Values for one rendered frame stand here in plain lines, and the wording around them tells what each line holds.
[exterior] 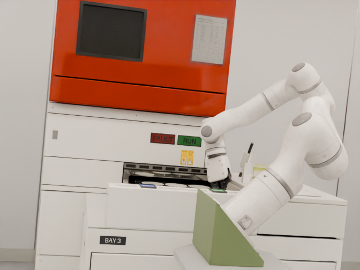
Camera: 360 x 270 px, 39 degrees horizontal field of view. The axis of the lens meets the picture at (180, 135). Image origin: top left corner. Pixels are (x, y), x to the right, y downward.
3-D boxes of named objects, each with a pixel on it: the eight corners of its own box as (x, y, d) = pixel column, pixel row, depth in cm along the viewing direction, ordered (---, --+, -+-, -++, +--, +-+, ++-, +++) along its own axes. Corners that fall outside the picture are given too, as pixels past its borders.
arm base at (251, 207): (260, 256, 144) (308, 215, 146) (220, 208, 141) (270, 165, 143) (239, 238, 163) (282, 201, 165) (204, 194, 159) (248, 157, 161)
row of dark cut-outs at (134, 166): (124, 167, 235) (124, 162, 235) (214, 174, 244) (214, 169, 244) (124, 167, 234) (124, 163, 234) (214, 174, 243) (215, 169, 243)
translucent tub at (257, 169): (252, 178, 228) (253, 163, 228) (268, 180, 227) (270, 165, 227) (251, 180, 221) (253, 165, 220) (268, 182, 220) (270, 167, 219)
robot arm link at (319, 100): (295, 154, 151) (320, 192, 157) (332, 138, 146) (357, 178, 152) (291, 82, 193) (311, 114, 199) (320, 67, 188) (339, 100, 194)
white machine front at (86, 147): (41, 188, 231) (49, 102, 228) (212, 199, 247) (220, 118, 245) (40, 189, 227) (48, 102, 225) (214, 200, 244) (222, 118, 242)
